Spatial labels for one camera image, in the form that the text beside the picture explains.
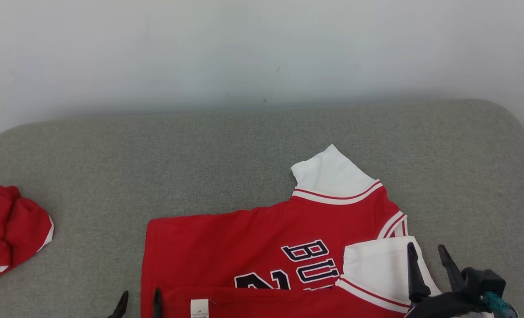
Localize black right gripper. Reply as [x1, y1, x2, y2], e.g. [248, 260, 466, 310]
[406, 242, 488, 318]

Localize red basketball jersey white sleeves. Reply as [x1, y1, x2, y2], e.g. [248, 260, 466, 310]
[140, 144, 444, 318]

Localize red shorts white trim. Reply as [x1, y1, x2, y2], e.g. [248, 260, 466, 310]
[0, 185, 54, 285]

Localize teal right camera connector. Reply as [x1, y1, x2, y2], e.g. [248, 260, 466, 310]
[480, 291, 519, 318]

